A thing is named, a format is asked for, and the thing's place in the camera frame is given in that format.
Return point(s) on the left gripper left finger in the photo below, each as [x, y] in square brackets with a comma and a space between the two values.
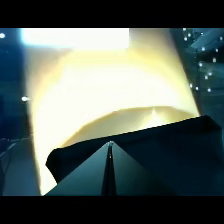
[88, 178]

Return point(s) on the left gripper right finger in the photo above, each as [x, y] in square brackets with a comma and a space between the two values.
[133, 180]

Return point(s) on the black T-shirt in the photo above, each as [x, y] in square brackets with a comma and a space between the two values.
[186, 153]

